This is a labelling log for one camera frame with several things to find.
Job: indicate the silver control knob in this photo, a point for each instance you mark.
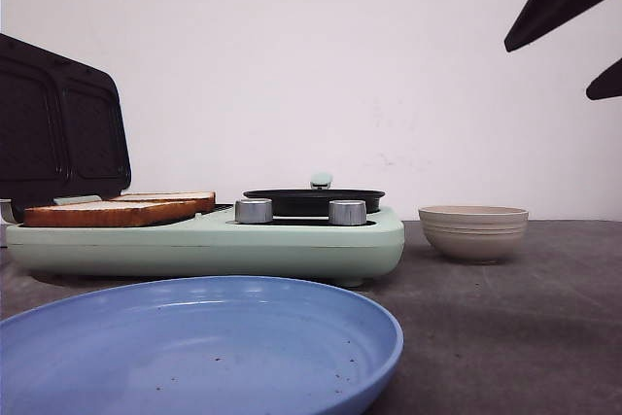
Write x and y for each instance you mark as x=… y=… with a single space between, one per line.
x=347 y=212
x=253 y=211

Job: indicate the blue round plate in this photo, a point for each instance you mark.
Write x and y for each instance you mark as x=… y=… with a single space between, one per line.
x=209 y=345

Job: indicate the white bread slice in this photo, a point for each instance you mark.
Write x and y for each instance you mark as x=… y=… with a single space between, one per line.
x=108 y=214
x=203 y=201

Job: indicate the black round frying pan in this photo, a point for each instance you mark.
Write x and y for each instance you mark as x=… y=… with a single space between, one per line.
x=314 y=202

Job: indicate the mint green breakfast maker base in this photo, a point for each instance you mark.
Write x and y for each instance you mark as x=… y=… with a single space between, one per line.
x=215 y=244

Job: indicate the breakfast maker hinged lid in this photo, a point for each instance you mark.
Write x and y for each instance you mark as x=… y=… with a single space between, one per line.
x=62 y=131

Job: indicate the left silver control knob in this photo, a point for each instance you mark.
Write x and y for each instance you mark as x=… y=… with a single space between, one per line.
x=253 y=211

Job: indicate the right silver control knob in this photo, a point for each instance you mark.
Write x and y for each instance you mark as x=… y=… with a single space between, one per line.
x=347 y=212

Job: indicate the beige ribbed ceramic bowl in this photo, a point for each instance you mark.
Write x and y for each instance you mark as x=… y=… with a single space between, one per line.
x=474 y=233

